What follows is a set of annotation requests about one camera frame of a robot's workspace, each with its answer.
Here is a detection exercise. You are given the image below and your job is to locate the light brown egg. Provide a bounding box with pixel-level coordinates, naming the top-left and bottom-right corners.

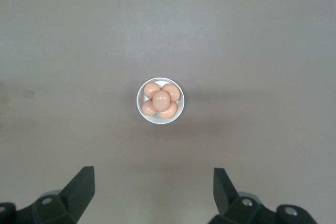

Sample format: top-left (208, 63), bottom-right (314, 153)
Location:
top-left (152, 90), bottom-right (171, 112)
top-left (143, 82), bottom-right (161, 99)
top-left (160, 83), bottom-right (181, 102)
top-left (142, 99), bottom-right (158, 116)
top-left (158, 101), bottom-right (179, 120)

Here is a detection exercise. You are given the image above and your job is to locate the white round bowl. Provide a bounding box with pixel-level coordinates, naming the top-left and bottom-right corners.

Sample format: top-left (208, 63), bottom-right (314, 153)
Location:
top-left (136, 77), bottom-right (185, 125)

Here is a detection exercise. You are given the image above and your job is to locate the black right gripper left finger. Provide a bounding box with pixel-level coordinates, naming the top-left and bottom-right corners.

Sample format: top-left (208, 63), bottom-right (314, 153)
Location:
top-left (0, 166), bottom-right (96, 224)

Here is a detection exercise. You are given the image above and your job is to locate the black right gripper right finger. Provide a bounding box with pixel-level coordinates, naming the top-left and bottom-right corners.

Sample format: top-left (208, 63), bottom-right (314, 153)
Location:
top-left (208, 167), bottom-right (320, 224)

